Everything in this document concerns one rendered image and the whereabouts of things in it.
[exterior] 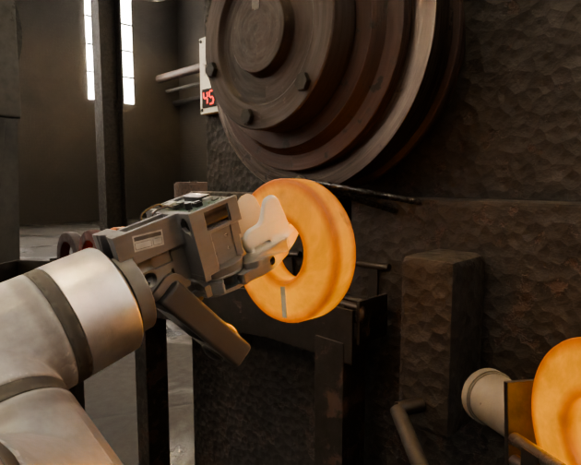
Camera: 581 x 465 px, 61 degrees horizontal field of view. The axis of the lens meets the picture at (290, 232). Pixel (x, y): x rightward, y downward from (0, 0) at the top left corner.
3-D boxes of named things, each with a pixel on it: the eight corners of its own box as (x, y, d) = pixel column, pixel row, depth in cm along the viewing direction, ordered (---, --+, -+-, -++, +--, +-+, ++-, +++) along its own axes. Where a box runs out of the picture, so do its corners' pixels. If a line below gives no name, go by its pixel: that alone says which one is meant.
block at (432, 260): (432, 398, 77) (438, 246, 74) (483, 415, 71) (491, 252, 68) (395, 422, 69) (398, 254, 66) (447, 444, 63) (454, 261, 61)
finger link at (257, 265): (296, 240, 47) (227, 277, 42) (299, 255, 48) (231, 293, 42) (264, 235, 51) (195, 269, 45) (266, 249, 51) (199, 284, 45)
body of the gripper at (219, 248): (244, 192, 43) (121, 243, 35) (265, 280, 46) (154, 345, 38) (195, 190, 48) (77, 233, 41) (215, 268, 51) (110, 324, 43)
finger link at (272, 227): (310, 182, 50) (243, 210, 44) (320, 235, 52) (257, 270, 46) (289, 181, 52) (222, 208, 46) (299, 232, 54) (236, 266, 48)
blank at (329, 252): (251, 186, 60) (229, 185, 57) (352, 170, 49) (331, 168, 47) (259, 313, 60) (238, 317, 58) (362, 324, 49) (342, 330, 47)
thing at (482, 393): (510, 419, 55) (509, 365, 55) (569, 455, 46) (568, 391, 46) (460, 423, 54) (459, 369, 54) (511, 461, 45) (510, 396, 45)
